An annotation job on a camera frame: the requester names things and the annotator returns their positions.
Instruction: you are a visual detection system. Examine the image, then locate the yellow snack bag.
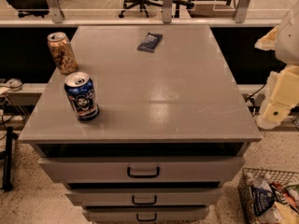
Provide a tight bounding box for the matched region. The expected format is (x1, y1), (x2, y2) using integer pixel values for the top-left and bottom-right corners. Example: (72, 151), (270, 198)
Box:
(275, 203), (299, 224)

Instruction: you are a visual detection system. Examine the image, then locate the dark blue chip bag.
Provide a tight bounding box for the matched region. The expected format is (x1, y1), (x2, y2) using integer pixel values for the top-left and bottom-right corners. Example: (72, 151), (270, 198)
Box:
(250, 187), (275, 217)

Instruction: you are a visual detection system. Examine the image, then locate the gold patterned drink can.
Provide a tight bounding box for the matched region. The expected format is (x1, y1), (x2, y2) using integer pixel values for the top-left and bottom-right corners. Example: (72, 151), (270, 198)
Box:
(48, 32), (77, 75)

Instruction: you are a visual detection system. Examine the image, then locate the wire basket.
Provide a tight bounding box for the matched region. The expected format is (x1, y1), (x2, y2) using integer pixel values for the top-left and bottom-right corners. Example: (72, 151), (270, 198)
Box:
(238, 168), (299, 224)

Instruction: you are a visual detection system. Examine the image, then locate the red snack bag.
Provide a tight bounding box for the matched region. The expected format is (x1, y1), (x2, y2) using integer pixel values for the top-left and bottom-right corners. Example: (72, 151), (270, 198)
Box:
(270, 182), (299, 212)

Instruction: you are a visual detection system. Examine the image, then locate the black floor stand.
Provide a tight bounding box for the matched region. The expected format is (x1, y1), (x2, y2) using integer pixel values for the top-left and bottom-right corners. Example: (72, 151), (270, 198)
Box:
(1, 126), (18, 191)

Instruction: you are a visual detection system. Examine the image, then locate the dark blue snack packet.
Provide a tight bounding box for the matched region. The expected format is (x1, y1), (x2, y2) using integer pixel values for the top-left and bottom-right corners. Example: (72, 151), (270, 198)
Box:
(137, 33), (163, 53)

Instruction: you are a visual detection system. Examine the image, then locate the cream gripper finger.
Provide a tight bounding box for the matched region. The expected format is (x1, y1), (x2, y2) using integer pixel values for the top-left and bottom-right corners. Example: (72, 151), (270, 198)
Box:
(256, 103), (291, 130)
(254, 26), (278, 51)

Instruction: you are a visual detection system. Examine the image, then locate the bottom grey drawer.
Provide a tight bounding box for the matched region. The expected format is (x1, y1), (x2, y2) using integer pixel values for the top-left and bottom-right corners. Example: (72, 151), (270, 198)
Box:
(82, 206), (209, 222)

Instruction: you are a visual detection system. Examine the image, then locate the top grey drawer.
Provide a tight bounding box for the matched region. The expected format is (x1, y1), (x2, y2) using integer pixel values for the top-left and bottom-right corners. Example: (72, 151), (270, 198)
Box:
(38, 156), (245, 183)

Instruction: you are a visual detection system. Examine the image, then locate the middle grey drawer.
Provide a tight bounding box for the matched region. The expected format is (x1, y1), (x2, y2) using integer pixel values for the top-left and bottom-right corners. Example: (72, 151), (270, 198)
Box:
(66, 188), (222, 207)

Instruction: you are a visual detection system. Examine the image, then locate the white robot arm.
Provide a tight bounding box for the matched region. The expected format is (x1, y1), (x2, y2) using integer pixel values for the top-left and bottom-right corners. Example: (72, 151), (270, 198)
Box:
(255, 2), (299, 130)

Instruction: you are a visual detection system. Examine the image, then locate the black office chair centre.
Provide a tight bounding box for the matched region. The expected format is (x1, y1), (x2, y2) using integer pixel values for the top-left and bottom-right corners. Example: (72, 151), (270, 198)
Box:
(118, 0), (194, 19)

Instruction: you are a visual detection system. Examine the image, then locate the grey drawer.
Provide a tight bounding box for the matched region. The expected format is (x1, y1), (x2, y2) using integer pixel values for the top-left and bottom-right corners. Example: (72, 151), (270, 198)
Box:
(82, 206), (209, 222)
(38, 156), (245, 183)
(66, 188), (222, 207)

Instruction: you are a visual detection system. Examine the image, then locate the blue pepsi can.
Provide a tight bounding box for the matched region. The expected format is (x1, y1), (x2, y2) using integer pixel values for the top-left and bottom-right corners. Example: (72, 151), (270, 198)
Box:
(64, 72), (99, 121)

